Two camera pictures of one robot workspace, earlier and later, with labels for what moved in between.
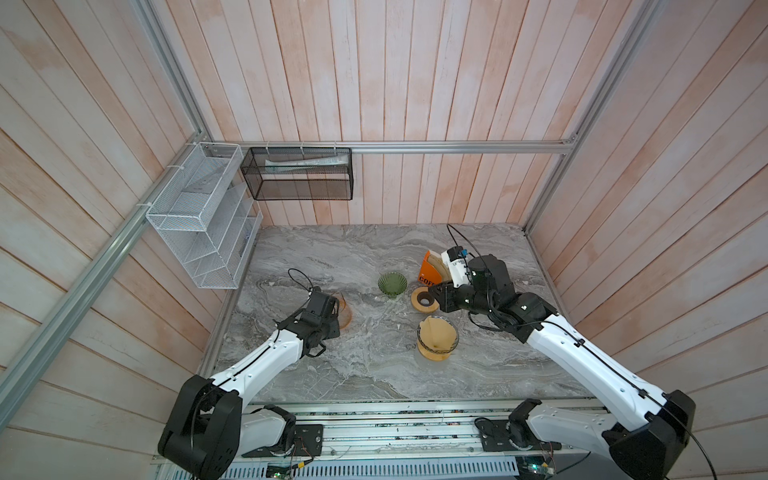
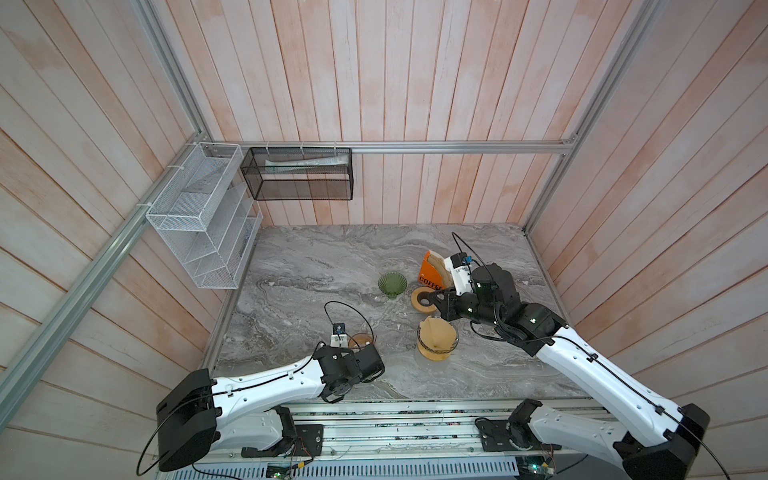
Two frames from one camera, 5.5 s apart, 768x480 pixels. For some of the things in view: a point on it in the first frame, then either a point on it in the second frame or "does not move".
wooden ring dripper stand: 429,355 does not move
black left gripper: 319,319 → 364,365
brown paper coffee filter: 437,333 does not move
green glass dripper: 392,284 does not move
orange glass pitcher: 344,314 → 360,340
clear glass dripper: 437,335 does not move
